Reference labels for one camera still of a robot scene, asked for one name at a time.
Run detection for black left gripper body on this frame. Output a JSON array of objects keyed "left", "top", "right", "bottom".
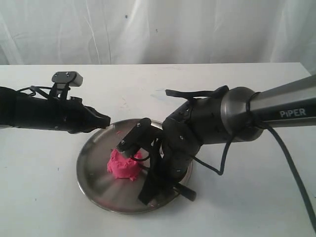
[{"left": 14, "top": 96, "right": 86, "bottom": 133}]

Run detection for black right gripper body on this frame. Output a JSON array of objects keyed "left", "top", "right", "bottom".
[{"left": 160, "top": 98, "right": 222, "bottom": 181}]

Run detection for pink dough lump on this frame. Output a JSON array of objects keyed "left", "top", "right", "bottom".
[{"left": 107, "top": 149, "right": 143, "bottom": 181}]

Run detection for black knife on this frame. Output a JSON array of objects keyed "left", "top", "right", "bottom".
[{"left": 173, "top": 183, "right": 197, "bottom": 201}]

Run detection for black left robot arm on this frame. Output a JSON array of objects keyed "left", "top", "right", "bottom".
[{"left": 0, "top": 86, "right": 111, "bottom": 134}]

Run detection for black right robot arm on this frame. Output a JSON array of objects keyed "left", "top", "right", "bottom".
[{"left": 138, "top": 76, "right": 316, "bottom": 204}]

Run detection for round steel plate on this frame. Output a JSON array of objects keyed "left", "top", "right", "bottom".
[{"left": 77, "top": 118, "right": 193, "bottom": 214}]

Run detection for white backdrop curtain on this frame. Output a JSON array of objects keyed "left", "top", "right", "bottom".
[{"left": 0, "top": 0, "right": 316, "bottom": 71}]

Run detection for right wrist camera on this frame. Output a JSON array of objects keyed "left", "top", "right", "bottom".
[{"left": 116, "top": 118, "right": 162, "bottom": 158}]

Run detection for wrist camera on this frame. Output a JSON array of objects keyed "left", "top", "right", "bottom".
[
  {"left": 49, "top": 71, "right": 83, "bottom": 101},
  {"left": 116, "top": 118, "right": 162, "bottom": 158}
]

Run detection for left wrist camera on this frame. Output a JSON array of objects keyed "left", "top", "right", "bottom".
[{"left": 49, "top": 71, "right": 83, "bottom": 101}]

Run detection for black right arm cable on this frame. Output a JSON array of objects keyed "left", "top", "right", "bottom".
[{"left": 165, "top": 85, "right": 316, "bottom": 237}]

